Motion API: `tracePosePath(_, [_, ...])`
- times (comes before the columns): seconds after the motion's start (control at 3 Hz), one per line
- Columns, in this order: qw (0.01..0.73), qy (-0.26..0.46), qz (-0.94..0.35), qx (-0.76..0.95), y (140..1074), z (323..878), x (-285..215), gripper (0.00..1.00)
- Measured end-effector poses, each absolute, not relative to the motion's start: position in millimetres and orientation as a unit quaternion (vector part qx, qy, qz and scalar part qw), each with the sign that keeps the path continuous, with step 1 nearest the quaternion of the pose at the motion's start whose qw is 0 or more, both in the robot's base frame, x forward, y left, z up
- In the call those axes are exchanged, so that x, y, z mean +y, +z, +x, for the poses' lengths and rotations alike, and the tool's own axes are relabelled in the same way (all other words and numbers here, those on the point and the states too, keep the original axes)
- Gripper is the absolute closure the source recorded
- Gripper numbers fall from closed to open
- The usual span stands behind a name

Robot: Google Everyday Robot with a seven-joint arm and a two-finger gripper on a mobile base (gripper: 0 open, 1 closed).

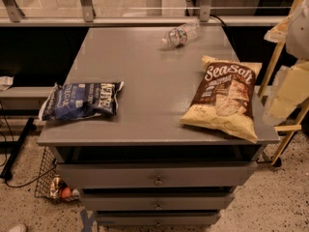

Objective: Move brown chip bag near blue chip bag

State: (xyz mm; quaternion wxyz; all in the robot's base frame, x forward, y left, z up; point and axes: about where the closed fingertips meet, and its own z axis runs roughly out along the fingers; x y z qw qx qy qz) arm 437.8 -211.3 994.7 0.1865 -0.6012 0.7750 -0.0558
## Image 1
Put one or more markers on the brown sea salt chip bag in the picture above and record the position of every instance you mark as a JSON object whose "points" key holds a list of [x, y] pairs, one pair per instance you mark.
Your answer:
{"points": [[223, 100]]}

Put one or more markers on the bottom grey drawer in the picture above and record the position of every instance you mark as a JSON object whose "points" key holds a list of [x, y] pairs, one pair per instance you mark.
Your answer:
{"points": [[153, 219]]}

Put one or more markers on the orange ball in basket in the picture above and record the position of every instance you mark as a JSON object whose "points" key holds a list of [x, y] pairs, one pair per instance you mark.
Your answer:
{"points": [[66, 192]]}

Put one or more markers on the blue chip bag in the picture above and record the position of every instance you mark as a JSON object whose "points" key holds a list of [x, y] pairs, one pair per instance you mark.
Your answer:
{"points": [[77, 101]]}

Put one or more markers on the crumpled snack wrapper in basket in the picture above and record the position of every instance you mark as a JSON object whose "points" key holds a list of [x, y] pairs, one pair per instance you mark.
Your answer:
{"points": [[56, 187]]}

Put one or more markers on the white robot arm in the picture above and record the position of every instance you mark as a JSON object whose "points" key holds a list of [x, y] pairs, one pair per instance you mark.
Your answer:
{"points": [[298, 42]]}

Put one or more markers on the black wire basket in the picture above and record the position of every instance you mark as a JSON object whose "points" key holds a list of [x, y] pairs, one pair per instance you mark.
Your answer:
{"points": [[46, 174]]}

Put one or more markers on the clear plastic water bottle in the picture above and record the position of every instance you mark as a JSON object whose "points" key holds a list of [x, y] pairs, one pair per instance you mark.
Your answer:
{"points": [[182, 34]]}

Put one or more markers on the white paper at left edge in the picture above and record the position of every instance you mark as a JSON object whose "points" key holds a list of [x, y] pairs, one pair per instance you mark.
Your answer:
{"points": [[6, 82]]}

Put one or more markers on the middle grey drawer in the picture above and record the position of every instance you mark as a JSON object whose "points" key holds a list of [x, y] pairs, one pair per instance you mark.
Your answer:
{"points": [[156, 201]]}

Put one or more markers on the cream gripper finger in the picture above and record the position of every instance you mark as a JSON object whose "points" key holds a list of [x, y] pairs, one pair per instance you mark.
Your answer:
{"points": [[289, 88], [280, 32]]}

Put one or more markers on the grey metal railing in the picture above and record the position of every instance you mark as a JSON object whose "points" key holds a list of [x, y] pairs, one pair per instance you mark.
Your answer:
{"points": [[64, 13]]}

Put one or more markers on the grey drawer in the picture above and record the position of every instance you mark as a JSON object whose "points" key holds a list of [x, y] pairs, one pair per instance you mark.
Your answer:
{"points": [[156, 201], [153, 219], [156, 175]]}

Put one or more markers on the grey drawer cabinet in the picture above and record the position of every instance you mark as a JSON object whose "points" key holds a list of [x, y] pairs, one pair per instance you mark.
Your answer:
{"points": [[158, 88]]}

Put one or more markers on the white shoe tip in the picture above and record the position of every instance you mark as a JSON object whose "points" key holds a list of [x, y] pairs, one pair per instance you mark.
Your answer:
{"points": [[18, 228]]}

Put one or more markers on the black metal floor stand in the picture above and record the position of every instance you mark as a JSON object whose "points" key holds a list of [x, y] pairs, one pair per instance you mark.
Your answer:
{"points": [[15, 145]]}

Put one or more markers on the top grey drawer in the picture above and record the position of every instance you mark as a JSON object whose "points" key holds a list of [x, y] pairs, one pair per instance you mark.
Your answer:
{"points": [[156, 175]]}

